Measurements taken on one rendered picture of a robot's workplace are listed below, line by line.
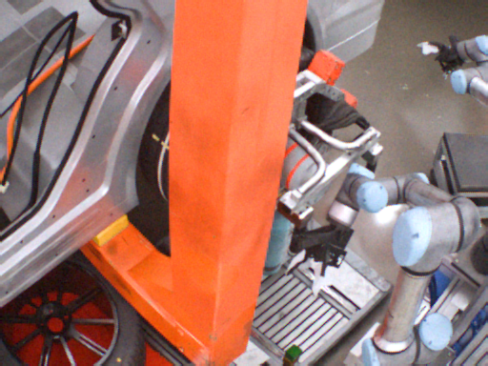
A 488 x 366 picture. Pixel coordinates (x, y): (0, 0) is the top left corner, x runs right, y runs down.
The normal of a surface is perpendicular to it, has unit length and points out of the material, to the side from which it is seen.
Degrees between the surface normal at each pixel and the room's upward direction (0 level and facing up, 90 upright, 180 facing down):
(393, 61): 0
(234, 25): 90
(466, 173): 0
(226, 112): 90
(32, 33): 6
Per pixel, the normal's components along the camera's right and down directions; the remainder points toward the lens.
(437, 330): 0.20, -0.63
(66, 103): 0.00, -0.56
